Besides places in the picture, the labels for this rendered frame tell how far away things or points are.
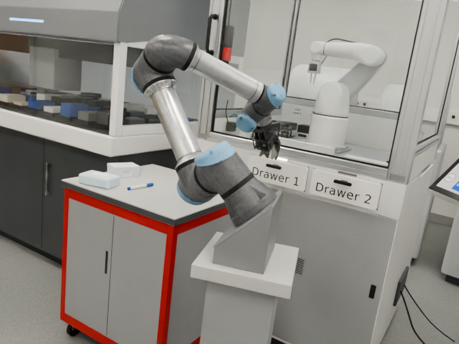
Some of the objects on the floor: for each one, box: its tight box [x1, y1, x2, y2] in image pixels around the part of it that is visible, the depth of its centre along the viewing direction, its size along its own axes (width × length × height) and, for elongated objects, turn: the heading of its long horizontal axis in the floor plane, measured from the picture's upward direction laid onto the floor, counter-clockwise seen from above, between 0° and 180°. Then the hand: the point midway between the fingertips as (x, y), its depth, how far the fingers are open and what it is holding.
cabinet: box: [266, 184, 429, 344], centre depth 244 cm, size 95×103×80 cm
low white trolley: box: [60, 164, 232, 344], centre depth 200 cm, size 58×62×76 cm
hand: (272, 155), depth 186 cm, fingers open, 3 cm apart
